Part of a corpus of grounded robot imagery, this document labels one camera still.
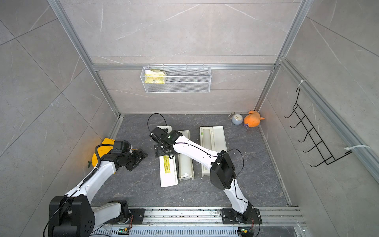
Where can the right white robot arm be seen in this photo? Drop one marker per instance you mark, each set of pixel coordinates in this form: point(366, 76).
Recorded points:
point(220, 165)

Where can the yellow plush toy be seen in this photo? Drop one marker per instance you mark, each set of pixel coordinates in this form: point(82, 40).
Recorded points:
point(101, 151)

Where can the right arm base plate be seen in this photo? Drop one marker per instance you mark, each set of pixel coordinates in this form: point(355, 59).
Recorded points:
point(234, 217)

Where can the white wire mesh basket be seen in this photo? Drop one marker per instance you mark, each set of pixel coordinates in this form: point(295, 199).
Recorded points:
point(180, 79)

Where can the black wire hook rack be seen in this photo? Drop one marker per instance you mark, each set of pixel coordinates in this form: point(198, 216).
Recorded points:
point(312, 135)

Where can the cream wrap dispenser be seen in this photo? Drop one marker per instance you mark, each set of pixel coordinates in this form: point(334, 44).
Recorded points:
point(169, 171)
point(217, 137)

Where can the yellow packet in basket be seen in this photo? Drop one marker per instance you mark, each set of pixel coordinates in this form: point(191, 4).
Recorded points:
point(155, 76)

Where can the orange plush toy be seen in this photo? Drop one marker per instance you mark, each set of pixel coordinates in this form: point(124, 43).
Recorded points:
point(253, 119)

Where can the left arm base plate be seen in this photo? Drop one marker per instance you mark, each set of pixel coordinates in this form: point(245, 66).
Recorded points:
point(133, 216)

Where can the aluminium front rail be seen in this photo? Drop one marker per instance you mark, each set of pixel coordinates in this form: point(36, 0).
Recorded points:
point(214, 216)

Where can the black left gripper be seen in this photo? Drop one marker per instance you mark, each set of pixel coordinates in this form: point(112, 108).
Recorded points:
point(138, 158)

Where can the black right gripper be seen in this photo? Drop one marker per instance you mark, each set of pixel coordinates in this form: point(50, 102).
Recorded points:
point(159, 152)

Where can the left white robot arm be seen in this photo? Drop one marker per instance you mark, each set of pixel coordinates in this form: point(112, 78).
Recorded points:
point(72, 215)

